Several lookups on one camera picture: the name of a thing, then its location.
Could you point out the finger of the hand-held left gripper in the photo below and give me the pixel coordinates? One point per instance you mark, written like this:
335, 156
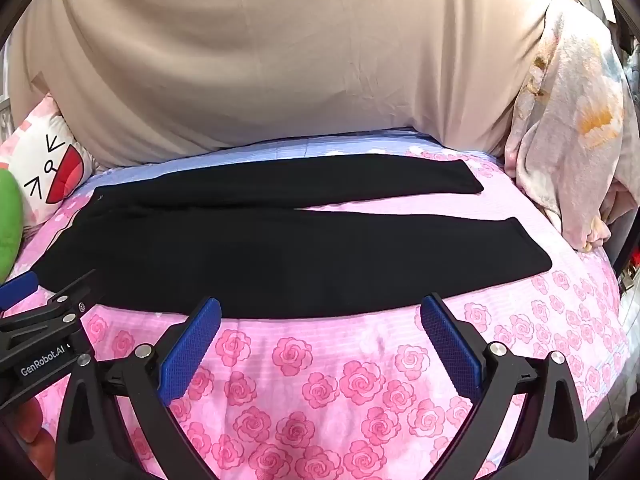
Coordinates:
65, 305
17, 290

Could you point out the green plush toy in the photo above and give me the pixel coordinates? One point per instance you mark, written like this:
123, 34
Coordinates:
9, 225

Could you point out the person's left hand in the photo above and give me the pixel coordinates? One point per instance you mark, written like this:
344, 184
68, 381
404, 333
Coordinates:
32, 425

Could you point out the pink rose print bedsheet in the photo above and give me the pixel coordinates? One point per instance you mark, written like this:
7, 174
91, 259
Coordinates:
325, 385

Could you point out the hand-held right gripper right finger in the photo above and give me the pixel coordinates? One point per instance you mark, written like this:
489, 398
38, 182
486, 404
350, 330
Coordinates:
450, 352

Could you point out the pale floral fleece blanket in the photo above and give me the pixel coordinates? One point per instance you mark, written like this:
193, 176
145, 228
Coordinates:
565, 135

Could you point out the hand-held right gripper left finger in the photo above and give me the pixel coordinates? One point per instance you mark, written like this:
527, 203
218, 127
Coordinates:
187, 352

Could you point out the black pants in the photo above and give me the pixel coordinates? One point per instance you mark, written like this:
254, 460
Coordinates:
250, 250

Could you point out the beige padded headboard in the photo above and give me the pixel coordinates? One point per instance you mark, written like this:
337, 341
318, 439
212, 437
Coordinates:
275, 60

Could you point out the white cartoon face pillow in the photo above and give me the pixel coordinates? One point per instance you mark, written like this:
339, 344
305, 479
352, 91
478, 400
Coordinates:
47, 160

